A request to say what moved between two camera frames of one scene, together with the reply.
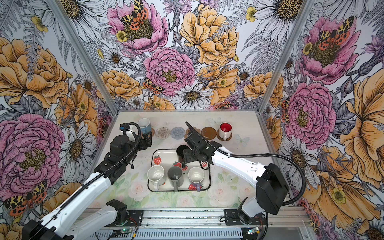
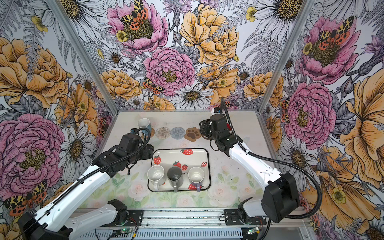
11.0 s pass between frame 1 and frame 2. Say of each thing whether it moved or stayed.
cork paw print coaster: stayed
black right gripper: moved
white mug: stayed
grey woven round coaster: stayed
